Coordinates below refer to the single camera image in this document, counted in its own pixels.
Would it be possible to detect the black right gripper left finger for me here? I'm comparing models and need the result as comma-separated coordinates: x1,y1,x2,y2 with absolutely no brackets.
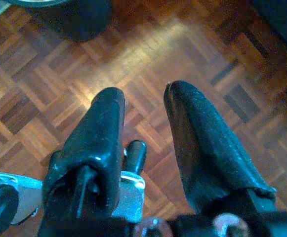
41,86,126,221

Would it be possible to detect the black trash bin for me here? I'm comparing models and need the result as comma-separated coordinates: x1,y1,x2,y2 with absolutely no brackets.
7,0,112,42

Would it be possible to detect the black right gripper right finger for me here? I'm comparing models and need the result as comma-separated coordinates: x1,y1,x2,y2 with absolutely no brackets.
163,80,279,216

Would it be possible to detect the black robot right foot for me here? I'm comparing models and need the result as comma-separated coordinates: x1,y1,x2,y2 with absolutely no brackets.
122,140,148,175

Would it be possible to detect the black furniture piece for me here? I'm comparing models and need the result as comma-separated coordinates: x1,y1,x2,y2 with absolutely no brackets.
246,0,287,78

